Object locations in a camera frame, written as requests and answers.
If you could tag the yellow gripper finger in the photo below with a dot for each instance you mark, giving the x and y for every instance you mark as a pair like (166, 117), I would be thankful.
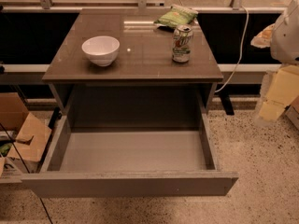
(283, 90)
(263, 39)

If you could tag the green 7up soda can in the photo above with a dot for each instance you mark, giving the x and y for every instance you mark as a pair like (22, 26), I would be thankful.
(182, 39)

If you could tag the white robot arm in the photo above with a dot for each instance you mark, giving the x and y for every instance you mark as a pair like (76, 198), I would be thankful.
(282, 38)

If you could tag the grey cabinet with top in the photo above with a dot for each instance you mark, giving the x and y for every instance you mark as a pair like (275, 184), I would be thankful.
(144, 88)

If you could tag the grey open top drawer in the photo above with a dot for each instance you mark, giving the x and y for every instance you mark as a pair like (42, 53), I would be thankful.
(132, 143)

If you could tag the cardboard box at right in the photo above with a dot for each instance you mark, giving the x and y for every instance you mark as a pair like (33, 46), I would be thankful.
(293, 113)

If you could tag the green chip bag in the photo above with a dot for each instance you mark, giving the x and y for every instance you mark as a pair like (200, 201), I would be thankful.
(177, 15)

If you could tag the white ceramic bowl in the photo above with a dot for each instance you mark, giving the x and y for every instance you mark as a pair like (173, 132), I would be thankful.
(101, 50)

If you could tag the brown cardboard box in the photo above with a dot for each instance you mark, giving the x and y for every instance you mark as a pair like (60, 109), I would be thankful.
(26, 135)

